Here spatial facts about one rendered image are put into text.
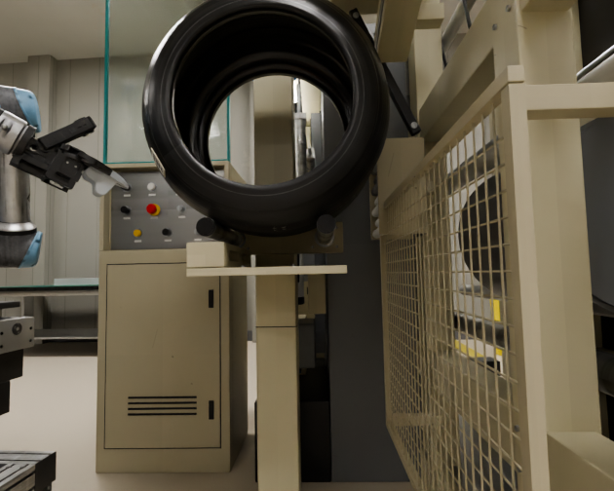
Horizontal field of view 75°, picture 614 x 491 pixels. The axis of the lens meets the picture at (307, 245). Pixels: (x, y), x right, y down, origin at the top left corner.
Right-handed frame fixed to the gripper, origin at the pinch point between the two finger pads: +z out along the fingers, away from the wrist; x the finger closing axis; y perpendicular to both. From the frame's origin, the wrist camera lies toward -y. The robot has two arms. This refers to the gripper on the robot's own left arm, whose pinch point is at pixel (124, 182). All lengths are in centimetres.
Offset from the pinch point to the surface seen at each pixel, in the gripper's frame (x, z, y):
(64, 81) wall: -503, -35, -210
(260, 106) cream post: -15, 29, -48
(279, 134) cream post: -11, 37, -41
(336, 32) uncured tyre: 31, 20, -46
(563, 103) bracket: 81, 21, -10
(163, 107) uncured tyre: 6.4, -0.8, -18.0
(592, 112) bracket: 82, 25, -10
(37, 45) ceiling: -488, -76, -225
